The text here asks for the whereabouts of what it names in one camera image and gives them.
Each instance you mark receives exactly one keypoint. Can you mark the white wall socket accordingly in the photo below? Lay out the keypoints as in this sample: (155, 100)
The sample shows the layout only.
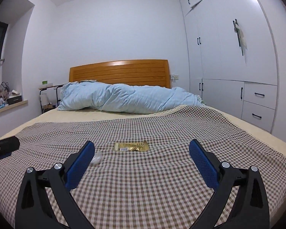
(174, 77)

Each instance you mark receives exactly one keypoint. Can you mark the light blue duvet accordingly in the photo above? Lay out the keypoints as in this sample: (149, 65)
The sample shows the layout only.
(121, 97)

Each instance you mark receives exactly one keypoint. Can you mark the black box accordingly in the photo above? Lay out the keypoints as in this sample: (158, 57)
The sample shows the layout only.
(15, 100)

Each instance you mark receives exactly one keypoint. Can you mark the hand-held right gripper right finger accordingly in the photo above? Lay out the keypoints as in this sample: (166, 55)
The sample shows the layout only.
(202, 165)

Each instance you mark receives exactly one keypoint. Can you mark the cream bed sheet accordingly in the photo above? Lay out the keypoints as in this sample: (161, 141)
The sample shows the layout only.
(85, 115)

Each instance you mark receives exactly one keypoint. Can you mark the white wardrobe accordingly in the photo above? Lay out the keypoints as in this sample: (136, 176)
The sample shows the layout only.
(216, 52)

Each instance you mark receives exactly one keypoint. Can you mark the black metal bedside rack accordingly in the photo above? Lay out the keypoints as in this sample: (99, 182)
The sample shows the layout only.
(47, 87)

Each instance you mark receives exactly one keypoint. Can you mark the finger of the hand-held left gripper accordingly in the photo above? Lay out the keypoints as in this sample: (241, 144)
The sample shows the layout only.
(7, 144)

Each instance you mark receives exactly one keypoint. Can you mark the hanging door ornament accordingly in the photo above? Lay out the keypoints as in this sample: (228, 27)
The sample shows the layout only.
(242, 38)

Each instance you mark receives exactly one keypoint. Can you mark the small clear plastic piece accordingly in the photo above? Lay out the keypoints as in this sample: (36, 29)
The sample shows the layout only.
(97, 158)

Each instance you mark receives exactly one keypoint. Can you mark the gold wrapper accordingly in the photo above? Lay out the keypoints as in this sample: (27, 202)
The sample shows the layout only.
(131, 146)

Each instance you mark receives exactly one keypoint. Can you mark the small green item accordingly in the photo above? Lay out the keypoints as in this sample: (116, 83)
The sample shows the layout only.
(45, 82)

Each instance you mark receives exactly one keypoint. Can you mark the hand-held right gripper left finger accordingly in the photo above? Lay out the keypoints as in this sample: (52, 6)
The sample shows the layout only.
(79, 165)

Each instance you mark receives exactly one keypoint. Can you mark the handbag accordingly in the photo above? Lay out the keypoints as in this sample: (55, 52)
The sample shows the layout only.
(3, 89)

